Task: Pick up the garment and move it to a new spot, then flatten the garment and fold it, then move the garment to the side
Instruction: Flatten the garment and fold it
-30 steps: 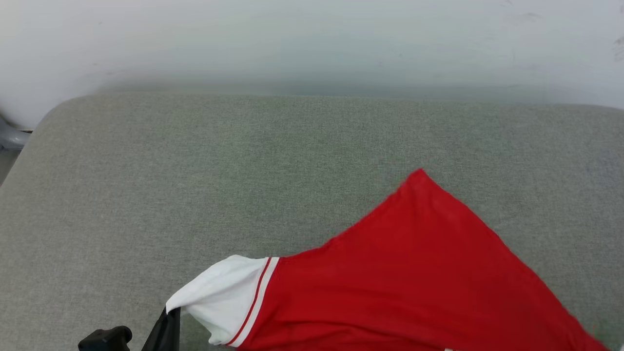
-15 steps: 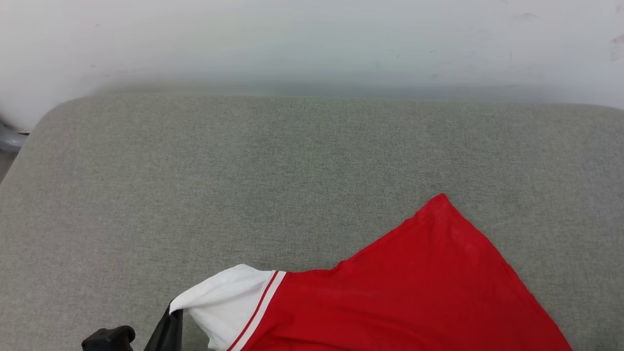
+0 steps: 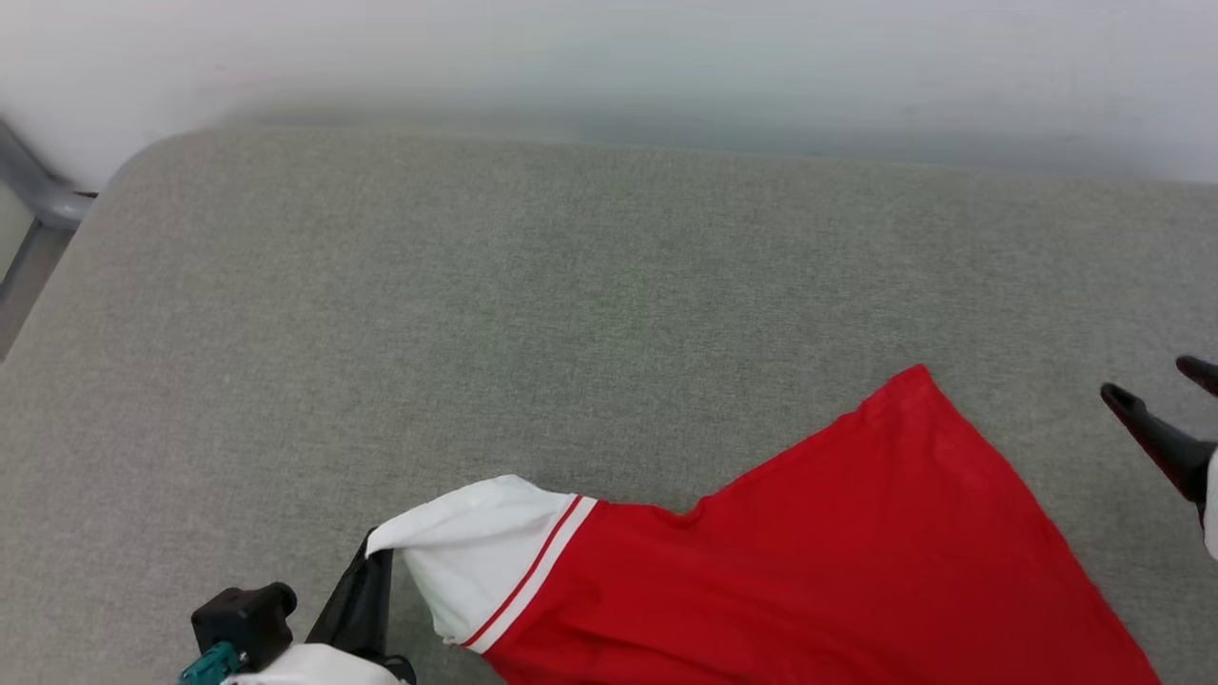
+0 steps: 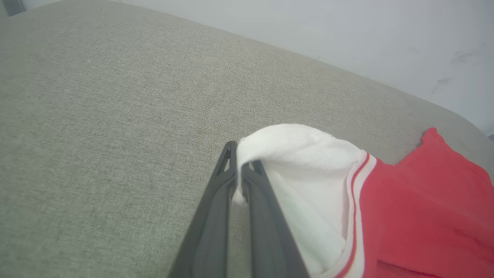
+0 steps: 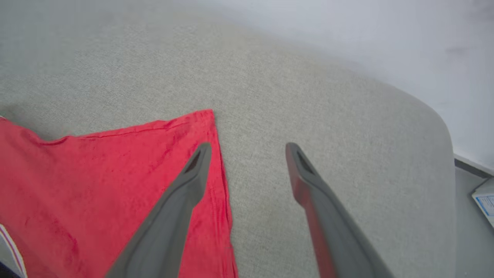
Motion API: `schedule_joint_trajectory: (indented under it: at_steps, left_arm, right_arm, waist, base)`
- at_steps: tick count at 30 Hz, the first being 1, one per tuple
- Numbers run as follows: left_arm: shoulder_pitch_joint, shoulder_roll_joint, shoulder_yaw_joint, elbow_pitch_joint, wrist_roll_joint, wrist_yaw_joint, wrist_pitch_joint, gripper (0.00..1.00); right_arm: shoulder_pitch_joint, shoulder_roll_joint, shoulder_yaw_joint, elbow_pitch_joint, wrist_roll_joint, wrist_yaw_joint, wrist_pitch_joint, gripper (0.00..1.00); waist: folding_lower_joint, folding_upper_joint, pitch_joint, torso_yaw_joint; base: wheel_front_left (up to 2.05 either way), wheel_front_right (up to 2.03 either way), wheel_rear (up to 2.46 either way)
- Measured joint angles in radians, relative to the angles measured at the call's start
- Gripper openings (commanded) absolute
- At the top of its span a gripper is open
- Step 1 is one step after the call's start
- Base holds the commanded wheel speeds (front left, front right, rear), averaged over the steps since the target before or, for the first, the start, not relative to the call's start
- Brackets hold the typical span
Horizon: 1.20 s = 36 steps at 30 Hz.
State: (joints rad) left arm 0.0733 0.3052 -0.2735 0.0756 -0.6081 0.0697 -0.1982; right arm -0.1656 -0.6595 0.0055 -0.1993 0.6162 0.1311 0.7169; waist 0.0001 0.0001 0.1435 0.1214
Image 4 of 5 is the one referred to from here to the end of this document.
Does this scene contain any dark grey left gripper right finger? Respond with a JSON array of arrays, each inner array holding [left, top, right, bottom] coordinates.
[[241, 160, 310, 278]]

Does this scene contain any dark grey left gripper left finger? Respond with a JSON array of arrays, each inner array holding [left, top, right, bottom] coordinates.
[[167, 141, 239, 278]]

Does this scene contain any red and white garment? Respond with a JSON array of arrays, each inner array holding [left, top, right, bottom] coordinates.
[[232, 124, 494, 278]]

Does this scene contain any grey metal frame post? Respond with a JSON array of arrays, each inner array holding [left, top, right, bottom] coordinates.
[[0, 0, 26, 17]]

